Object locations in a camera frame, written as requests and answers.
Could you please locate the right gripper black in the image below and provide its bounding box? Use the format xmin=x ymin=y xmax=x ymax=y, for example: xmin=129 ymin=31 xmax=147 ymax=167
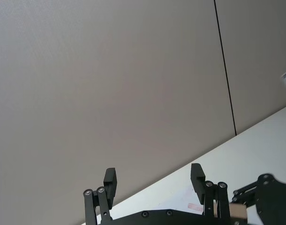
xmin=231 ymin=173 xmax=286 ymax=225

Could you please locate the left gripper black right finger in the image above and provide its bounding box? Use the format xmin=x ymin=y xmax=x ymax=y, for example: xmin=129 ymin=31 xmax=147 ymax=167
xmin=190 ymin=163 xmax=231 ymax=218

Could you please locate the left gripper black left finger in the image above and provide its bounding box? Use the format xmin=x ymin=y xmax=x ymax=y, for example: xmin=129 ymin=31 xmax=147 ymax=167
xmin=83 ymin=167 xmax=118 ymax=225

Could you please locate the tan cardboard piece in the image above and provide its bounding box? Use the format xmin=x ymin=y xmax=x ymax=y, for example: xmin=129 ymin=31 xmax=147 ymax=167
xmin=229 ymin=203 xmax=248 ymax=220

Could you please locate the white table cloth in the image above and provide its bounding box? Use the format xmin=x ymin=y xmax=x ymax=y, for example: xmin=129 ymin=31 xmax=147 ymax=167
xmin=80 ymin=103 xmax=286 ymax=225

